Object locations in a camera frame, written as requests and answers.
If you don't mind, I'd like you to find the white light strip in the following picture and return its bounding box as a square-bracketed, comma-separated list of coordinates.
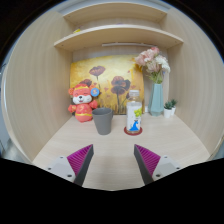
[101, 42, 154, 48]

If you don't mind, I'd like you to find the grey cup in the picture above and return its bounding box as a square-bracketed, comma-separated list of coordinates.
[91, 107, 114, 136]

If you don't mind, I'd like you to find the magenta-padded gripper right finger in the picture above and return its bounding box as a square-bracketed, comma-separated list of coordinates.
[133, 143, 183, 186]

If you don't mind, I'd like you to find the yellow poppy flower painting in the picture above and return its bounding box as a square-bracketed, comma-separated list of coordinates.
[69, 55, 145, 115]

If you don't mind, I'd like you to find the pink and white flower bouquet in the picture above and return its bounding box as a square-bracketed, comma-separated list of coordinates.
[134, 46, 171, 85]

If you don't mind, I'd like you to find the flat round red coaster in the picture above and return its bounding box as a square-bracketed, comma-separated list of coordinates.
[123, 125, 144, 137]

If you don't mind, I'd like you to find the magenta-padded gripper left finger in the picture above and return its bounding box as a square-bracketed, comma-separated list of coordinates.
[45, 143, 95, 187]

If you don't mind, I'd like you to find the teal faceted vase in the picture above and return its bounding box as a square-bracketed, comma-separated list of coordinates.
[147, 82, 165, 117]

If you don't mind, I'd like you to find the red plush mouse toy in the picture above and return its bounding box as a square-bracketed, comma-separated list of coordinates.
[67, 83, 101, 123]

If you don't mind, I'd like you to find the clear plastic water bottle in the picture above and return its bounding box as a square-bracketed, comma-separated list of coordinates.
[125, 89, 143, 135]

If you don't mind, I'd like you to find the small potted succulent plant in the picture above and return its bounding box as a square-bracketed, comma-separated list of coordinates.
[163, 98, 178, 119]

